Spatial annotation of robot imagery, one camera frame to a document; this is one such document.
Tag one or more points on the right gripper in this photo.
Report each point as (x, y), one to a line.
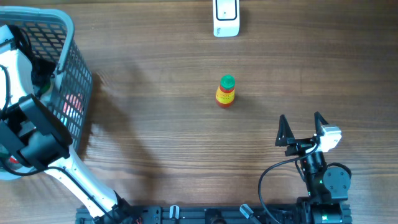
(298, 145)

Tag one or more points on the red sauce bottle green cap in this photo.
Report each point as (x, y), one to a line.
(225, 93)

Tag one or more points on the red white snack packet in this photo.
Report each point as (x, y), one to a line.
(74, 104)

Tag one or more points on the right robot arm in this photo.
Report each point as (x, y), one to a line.
(327, 184)

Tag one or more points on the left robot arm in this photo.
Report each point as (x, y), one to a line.
(33, 140)

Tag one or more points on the white barcode scanner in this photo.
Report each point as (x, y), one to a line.
(226, 18)

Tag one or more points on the grey plastic shopping basket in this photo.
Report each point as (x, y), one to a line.
(51, 33)

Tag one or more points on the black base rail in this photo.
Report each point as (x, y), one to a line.
(207, 215)

